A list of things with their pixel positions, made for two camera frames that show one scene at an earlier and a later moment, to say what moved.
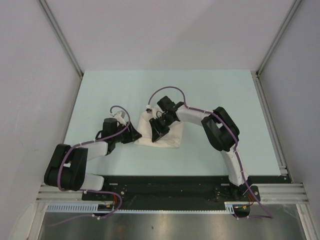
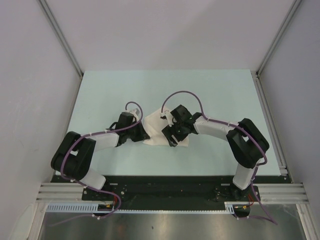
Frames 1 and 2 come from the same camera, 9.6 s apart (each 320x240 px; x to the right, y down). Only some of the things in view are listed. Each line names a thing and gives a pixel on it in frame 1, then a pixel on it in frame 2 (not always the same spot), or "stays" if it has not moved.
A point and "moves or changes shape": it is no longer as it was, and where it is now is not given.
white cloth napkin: (172, 138) moves or changes shape
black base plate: (171, 193) stays
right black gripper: (158, 131) → (170, 131)
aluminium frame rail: (47, 193) stays
